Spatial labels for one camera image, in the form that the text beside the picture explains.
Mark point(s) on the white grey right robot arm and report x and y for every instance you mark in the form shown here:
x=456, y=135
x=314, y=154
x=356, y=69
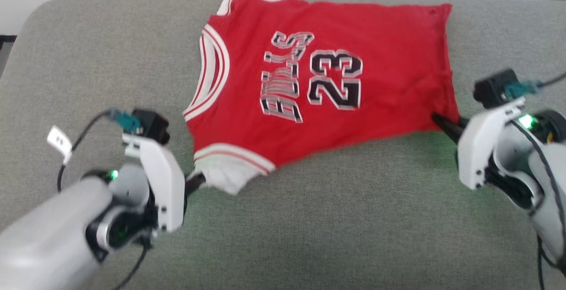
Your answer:
x=546, y=219

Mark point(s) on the dark wall baseboard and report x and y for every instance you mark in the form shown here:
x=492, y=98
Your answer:
x=6, y=39

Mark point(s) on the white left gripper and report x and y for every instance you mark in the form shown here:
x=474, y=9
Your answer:
x=168, y=184

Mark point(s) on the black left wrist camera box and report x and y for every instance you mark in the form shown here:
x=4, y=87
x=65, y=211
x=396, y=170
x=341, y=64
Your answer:
x=152, y=124

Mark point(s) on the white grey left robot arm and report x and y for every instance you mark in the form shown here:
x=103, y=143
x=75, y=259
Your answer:
x=40, y=237

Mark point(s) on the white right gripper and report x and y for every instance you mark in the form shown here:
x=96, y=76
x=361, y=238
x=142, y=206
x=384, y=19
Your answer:
x=477, y=148

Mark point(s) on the red Bulls 23 jersey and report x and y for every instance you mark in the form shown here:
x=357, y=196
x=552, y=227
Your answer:
x=376, y=60

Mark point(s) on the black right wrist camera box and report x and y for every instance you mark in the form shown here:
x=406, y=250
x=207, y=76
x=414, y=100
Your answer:
x=493, y=86

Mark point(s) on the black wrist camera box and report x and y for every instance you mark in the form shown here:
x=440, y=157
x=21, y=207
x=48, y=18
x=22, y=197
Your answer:
x=493, y=86
x=152, y=124

